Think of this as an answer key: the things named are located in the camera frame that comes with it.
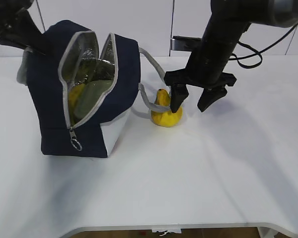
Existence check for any green lidded glass container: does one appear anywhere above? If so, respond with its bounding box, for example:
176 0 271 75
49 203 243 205
74 80 113 121

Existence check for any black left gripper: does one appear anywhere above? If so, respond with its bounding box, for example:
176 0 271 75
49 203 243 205
0 0 50 55

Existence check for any white table leg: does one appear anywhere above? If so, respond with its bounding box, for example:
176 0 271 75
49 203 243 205
257 227 279 238

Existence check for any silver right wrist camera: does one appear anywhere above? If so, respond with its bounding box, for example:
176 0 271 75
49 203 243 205
170 36 201 52

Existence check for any yellow banana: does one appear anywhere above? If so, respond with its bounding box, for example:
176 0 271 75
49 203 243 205
68 84 86 125

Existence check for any yellow pear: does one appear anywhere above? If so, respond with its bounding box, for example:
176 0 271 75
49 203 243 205
151 89 183 127

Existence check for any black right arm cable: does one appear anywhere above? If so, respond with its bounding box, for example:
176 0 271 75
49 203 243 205
229 21 298 69

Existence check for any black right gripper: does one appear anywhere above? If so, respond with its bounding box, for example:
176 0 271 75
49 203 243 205
164 39 237 113

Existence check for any navy and white lunch bag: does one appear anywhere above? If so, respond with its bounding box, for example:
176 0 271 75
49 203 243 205
17 20 170 158

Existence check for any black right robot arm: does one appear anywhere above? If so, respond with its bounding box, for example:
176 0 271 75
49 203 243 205
164 0 298 113

